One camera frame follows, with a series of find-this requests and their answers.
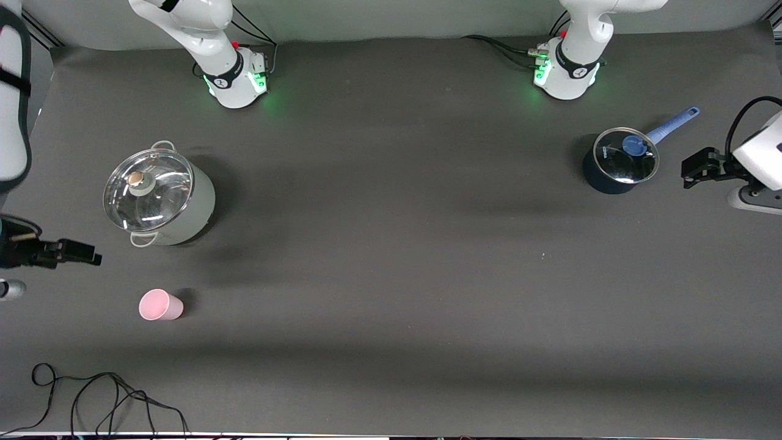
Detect glass lid with blue knob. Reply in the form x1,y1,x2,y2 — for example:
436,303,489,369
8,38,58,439
594,127,660,185

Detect dark blue saucepan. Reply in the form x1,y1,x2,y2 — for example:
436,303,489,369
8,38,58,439
582,106,701,195

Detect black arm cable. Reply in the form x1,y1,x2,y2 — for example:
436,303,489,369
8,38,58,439
724,96,782,161
0,214,43,237

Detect black right arm base cables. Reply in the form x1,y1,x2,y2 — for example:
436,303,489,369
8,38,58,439
223,9,279,77

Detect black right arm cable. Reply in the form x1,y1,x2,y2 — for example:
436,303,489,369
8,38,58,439
0,214,43,237

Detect pink plastic cup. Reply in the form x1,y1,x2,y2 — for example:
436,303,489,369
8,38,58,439
139,288,184,321

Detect pale green stock pot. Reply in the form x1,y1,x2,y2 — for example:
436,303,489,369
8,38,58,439
103,141,216,248

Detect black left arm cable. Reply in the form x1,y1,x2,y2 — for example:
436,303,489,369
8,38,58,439
724,96,782,161

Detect glass lid with tan knob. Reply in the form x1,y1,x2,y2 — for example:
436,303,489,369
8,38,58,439
103,148,195,233

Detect black arm base cables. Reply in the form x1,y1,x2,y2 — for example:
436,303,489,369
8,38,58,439
461,35,547,69
223,9,279,77

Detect black left arm base cables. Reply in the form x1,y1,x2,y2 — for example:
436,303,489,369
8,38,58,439
461,35,547,69

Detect dark grey table mat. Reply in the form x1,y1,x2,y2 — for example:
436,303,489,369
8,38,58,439
0,21,782,436

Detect thin black loose cable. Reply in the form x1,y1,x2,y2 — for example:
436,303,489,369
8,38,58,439
0,363,190,436

